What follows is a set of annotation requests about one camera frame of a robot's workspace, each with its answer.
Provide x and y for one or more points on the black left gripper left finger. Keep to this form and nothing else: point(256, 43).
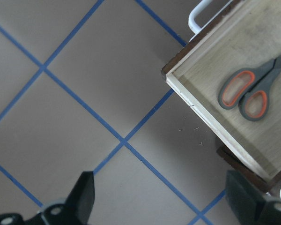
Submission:
point(76, 208)

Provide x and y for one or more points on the dark wooden drawer cabinet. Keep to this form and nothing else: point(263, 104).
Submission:
point(272, 187)

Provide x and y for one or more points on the wooden drawer with white handle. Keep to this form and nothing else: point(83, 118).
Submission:
point(229, 74)

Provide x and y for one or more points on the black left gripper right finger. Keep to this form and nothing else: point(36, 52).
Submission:
point(249, 205)

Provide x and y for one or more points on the orange grey handled scissors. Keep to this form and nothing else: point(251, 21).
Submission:
point(249, 89)

